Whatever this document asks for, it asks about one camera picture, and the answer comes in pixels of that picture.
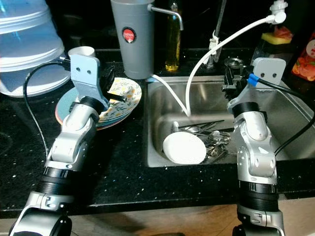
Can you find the yellow oil bottle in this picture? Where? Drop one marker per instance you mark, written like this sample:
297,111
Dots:
173,49

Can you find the white faucet filter head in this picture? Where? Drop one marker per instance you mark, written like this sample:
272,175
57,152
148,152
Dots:
279,11

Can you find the grey plastic canister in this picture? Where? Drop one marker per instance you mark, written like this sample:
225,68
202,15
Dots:
132,54

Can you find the floral patterned plate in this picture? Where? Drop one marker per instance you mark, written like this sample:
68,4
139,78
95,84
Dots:
128,91

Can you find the white cup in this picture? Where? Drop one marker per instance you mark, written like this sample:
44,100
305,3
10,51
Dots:
81,51

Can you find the round metal sink plug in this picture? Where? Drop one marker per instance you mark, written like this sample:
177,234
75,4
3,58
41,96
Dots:
234,62

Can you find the white bowl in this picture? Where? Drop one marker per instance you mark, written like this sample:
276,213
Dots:
184,148

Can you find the light blue plate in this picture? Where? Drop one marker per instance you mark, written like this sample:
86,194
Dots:
64,105

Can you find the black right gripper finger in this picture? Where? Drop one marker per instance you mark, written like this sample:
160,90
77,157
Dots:
227,78

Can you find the translucent white plastic tub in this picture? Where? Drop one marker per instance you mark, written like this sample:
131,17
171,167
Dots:
29,54

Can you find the black chopstick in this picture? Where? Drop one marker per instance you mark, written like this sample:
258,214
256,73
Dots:
219,130
206,124

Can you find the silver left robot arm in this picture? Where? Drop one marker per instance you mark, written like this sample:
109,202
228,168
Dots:
64,147

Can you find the metal fork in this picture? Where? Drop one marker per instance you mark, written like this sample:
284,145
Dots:
219,152

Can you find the yellow sponge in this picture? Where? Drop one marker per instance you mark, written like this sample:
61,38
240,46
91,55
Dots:
274,38

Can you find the chrome curved spout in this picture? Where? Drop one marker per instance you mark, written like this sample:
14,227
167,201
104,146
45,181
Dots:
165,10

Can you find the chrome faucet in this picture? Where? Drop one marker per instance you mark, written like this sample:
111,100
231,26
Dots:
218,22

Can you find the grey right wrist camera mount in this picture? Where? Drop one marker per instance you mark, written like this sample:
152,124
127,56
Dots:
268,69

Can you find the red orange scouring pad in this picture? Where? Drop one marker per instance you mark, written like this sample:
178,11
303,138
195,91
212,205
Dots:
283,32

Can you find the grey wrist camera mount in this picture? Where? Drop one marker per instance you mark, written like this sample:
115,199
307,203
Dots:
86,73
268,69

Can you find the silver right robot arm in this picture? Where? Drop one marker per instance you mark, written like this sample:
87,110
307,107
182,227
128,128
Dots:
256,147

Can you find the stainless steel sink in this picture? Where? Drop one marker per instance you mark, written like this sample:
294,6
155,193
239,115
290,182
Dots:
211,98

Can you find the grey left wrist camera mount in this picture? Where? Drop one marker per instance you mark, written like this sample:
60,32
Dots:
86,73

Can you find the beige brown cabinet front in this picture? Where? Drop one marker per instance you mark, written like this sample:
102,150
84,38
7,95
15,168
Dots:
152,221

